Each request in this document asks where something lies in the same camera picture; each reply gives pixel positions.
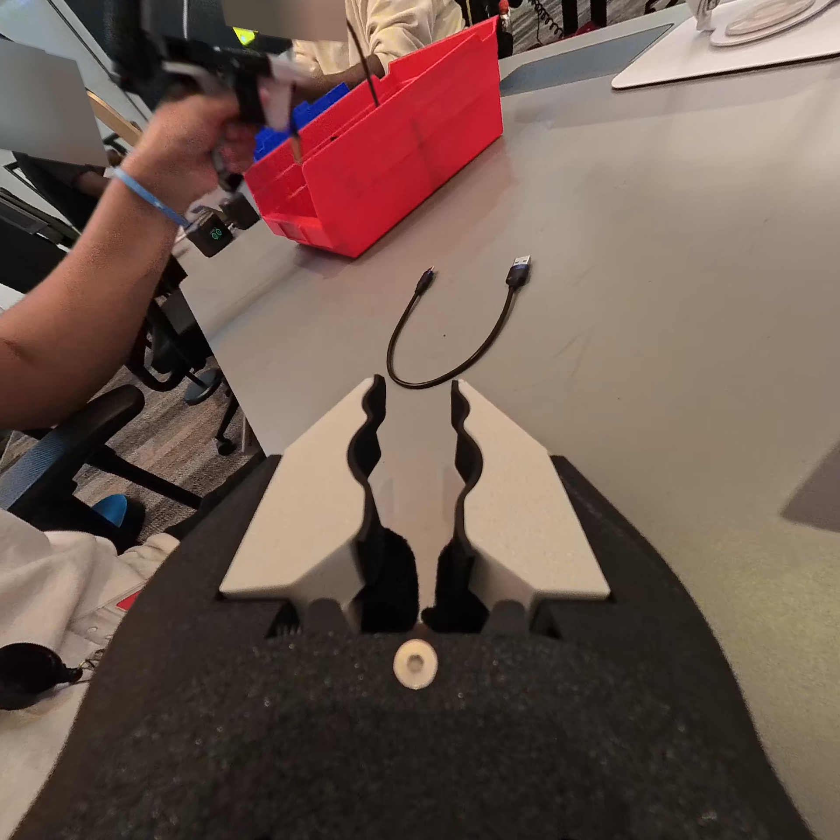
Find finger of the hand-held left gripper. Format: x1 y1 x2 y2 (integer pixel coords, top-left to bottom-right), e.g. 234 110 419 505
259 56 316 132

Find person's left hand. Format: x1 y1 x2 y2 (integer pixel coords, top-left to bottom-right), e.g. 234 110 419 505
125 95 258 217

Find white stand with black board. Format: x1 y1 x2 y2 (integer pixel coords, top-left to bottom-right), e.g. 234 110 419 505
612 0 840 91

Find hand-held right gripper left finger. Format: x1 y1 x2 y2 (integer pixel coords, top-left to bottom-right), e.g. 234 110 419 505
218 374 388 618

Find red storage bin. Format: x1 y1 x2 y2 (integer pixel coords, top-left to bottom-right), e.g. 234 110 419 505
244 16 505 259

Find grey desk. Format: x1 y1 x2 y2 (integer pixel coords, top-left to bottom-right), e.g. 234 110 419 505
172 0 840 808

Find black cable blue plugs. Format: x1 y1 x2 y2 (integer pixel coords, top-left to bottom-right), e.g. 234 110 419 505
386 255 532 389

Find person's left forearm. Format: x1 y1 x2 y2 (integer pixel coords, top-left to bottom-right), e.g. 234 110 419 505
0 167 191 431

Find black clip-on microphone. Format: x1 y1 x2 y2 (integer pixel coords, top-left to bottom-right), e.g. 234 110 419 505
0 643 86 711

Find person's cream shirt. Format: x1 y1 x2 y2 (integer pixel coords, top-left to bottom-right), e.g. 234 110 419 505
0 508 181 840

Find blue storage bin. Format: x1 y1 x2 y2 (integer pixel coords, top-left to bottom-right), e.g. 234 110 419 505
255 82 350 161

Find small black device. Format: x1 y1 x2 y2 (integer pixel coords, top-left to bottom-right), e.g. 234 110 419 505
220 193 261 232
189 205 235 259

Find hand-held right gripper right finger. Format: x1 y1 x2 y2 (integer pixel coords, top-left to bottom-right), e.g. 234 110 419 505
450 378 613 618

